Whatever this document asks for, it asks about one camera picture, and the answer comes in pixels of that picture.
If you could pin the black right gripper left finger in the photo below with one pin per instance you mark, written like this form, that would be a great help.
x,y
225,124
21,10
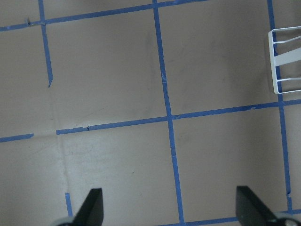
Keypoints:
x,y
91,212

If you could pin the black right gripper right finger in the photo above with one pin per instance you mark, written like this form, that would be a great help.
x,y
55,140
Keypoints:
x,y
251,211

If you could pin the white wire cup rack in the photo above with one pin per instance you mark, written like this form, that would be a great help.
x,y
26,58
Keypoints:
x,y
282,59

